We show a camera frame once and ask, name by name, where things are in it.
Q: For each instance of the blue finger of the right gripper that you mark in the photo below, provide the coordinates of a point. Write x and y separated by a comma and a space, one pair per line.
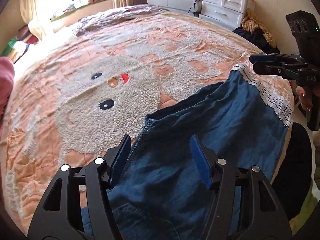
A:
276, 59
275, 68

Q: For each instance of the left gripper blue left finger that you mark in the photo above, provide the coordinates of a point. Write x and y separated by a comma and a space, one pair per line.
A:
119, 161

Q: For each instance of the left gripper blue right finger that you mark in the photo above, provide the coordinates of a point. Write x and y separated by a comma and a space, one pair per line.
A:
203, 165

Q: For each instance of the blue denim lace-trimmed pants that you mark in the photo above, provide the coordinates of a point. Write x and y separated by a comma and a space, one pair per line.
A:
160, 194

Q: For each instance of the right hand, red nails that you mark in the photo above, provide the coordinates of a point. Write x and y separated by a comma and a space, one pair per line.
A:
305, 95

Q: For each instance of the pile of clothes on chair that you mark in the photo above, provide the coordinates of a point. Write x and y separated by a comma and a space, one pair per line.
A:
253, 30

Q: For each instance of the white drawer cabinet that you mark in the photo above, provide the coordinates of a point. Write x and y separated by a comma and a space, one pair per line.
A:
225, 13

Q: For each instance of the orange plush bear bedspread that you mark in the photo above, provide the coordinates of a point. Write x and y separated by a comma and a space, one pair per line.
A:
79, 91

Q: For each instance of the white low tv bench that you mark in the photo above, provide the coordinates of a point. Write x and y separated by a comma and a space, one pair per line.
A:
187, 7

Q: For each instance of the black trouser leg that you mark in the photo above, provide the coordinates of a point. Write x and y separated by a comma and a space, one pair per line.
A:
293, 180

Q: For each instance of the green jacket sleeve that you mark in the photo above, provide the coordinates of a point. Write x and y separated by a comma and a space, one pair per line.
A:
308, 207

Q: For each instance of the pink crumpled blanket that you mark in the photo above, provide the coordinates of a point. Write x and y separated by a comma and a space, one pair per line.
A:
6, 81

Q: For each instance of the clothes pile beside bed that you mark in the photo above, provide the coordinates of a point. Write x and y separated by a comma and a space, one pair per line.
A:
20, 44

